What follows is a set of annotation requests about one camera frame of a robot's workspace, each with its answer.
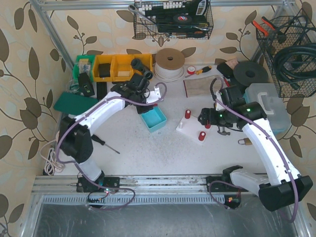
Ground green storage bin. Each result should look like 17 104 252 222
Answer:
73 55 95 82

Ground light blue plastic box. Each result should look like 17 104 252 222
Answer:
140 107 167 133

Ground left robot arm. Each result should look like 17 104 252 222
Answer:
55 73 167 187

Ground grey pipe fitting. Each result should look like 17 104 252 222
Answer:
131 58 153 79

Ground top wire basket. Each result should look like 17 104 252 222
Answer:
128 0 214 42

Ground metal nail pin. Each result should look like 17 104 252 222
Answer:
91 134 120 154

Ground black green meter device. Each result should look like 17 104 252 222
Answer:
78 73 95 97

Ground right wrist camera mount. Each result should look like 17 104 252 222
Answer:
215 91 224 111

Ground black ribbed block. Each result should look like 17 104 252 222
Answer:
96 82 108 101

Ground black box in bin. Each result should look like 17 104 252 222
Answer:
98 63 111 78

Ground small hammer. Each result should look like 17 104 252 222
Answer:
217 126 231 136

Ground coiled black hose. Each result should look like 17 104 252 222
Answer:
274 14 316 86

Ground red white tape roll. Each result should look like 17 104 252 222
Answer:
187 66 196 75

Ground beige work glove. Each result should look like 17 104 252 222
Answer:
183 75 220 98

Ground brass padlock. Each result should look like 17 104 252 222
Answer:
237 138 252 146

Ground white cable spool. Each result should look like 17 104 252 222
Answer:
154 48 185 83

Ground yellow storage bin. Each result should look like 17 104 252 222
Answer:
92 54 153 82

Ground silver wrench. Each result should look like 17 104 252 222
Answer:
128 5 156 25

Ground wire basket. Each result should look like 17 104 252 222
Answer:
256 15 316 98
128 0 214 42

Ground clear toolbox white handle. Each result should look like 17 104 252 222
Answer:
244 83 291 134

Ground black disc spool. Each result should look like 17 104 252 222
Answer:
233 61 269 86

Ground right wire basket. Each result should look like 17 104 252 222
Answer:
256 15 316 98

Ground black electrical tape roll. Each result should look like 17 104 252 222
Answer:
173 14 192 25

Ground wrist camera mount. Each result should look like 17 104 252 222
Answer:
144 86 164 104
215 91 224 111

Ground white peg board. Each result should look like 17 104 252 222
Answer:
176 115 209 145

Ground yellow black screwdriver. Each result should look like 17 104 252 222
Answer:
185 66 212 78

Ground orange handled pliers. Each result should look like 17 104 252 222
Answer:
251 16 276 37

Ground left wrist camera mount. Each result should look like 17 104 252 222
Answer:
144 86 164 104

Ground white power cord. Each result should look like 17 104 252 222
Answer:
39 139 65 175

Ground green plastic lid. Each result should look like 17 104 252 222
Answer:
53 92 98 116

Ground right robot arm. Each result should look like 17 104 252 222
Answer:
198 79 313 223

